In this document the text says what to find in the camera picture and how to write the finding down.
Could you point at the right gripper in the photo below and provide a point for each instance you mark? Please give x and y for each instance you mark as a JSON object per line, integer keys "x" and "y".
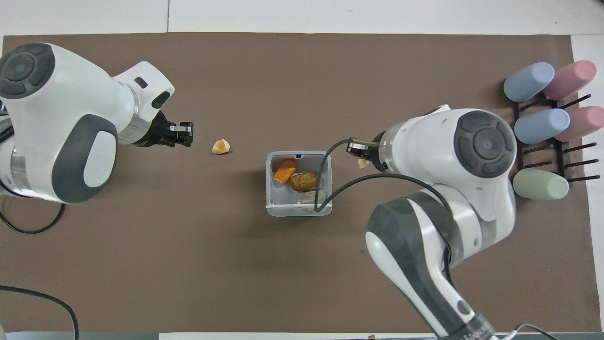
{"x": 377, "y": 150}

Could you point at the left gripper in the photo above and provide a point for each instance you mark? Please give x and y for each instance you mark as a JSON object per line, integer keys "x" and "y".
{"x": 153, "y": 131}

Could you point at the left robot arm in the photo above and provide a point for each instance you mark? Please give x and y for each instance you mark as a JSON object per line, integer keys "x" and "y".
{"x": 56, "y": 108}

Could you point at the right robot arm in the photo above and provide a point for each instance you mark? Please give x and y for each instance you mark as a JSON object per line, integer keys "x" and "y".
{"x": 443, "y": 156}

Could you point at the cream trash piece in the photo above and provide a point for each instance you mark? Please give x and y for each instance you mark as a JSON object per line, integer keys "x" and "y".
{"x": 363, "y": 164}

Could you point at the grey plastic bin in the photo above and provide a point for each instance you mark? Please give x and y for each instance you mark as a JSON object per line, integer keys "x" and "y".
{"x": 325, "y": 179}

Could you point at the brown lumpy trash piece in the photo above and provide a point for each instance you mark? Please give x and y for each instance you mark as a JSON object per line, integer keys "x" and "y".
{"x": 304, "y": 181}

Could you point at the orange trash piece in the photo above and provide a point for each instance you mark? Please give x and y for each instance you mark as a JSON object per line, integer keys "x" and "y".
{"x": 284, "y": 171}

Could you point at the orange peel piece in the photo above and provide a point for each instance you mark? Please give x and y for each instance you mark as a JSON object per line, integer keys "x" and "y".
{"x": 220, "y": 146}

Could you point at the blue cup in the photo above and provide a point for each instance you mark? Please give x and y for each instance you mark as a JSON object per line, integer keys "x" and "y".
{"x": 541, "y": 126}
{"x": 528, "y": 82}

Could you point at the green cup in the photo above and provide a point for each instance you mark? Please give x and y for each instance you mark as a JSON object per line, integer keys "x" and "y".
{"x": 540, "y": 184}

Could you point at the dark brown cup rack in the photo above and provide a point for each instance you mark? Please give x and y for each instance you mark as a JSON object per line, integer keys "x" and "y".
{"x": 559, "y": 153}

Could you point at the pink cup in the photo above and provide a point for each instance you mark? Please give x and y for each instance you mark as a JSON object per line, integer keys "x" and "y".
{"x": 571, "y": 78}
{"x": 583, "y": 122}

